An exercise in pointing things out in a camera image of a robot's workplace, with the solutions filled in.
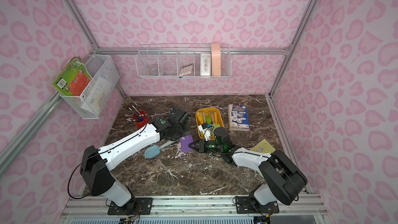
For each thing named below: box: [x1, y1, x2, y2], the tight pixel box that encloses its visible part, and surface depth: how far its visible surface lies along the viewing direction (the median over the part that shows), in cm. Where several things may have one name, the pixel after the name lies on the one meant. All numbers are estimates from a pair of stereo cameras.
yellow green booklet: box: [249, 138, 277, 154], surface depth 95 cm
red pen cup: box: [132, 109, 150, 129], surface depth 97 cm
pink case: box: [211, 42, 222, 77], surface depth 85 cm
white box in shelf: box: [200, 52, 211, 77], surface depth 95 cm
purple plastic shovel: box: [180, 134, 194, 153], surface depth 81 cm
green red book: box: [51, 56, 93, 96], surface depth 73 cm
